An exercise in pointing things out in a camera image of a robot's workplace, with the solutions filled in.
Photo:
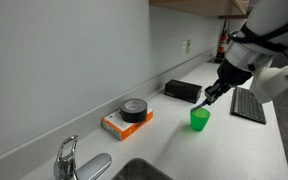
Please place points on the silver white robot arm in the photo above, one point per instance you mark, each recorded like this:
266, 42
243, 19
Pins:
270, 16

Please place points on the stainless steel sink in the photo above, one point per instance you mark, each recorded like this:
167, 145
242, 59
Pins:
139, 171

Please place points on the blue pen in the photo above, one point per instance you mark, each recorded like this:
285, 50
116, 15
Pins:
199, 106

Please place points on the black keyboard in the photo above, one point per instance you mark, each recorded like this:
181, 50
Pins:
247, 105

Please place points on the beige wall plate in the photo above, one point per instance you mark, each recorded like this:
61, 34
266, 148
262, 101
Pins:
188, 46

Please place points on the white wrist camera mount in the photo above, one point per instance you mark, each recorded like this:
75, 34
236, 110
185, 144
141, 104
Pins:
272, 83

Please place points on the orange white flat box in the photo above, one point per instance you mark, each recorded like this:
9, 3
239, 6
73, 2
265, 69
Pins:
117, 125

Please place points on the black rectangular box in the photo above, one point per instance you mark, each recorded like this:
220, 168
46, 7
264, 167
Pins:
182, 90

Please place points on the green plastic cup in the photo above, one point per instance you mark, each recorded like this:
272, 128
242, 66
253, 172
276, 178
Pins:
199, 121

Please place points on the red fire extinguisher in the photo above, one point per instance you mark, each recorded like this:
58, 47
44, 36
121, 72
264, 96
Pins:
222, 43

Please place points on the black tape roll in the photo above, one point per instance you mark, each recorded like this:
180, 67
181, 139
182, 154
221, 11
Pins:
134, 113

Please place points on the chrome faucet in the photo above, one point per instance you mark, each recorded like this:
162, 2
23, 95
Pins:
67, 165

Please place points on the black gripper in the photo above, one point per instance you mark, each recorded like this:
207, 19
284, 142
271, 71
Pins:
234, 75

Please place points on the wooden wall cabinet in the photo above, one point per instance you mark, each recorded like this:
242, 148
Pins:
200, 6

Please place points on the white wall power outlet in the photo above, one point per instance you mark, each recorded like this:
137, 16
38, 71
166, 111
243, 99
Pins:
183, 48

